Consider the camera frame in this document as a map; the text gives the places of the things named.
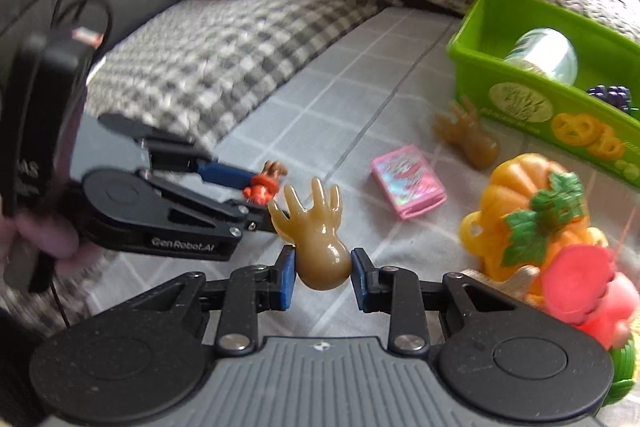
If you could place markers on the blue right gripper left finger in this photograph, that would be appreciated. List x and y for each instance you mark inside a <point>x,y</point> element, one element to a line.
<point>284,280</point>

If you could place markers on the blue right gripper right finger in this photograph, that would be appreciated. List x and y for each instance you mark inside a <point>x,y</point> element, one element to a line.
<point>365,281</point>

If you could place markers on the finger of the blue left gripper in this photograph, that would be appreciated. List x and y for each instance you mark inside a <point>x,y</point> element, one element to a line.
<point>218,173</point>
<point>258,219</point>

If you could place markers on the small orange figurine toy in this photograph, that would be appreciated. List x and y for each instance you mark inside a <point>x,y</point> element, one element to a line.
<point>266,184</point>

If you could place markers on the translucent brown hand toy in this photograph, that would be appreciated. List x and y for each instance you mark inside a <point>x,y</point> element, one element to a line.
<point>322,260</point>

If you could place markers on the clear cotton swab jar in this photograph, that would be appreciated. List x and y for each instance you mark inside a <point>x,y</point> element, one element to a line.
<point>546,52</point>

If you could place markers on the left hand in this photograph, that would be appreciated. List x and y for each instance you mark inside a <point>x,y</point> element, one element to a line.
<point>54,235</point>

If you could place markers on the grey checked blanket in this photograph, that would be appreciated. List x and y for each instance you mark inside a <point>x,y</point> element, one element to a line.
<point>324,86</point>

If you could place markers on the yellow pumpkin carriage toy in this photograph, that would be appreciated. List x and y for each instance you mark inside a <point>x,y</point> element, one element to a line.
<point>531,208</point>

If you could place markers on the pink red toy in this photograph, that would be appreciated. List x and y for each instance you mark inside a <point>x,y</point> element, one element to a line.
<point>582,287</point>

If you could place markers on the green plastic bin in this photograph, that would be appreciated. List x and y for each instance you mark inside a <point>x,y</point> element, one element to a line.
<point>564,116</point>

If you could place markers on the purple toy grape bunch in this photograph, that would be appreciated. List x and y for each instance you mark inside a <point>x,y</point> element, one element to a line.
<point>617,96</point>

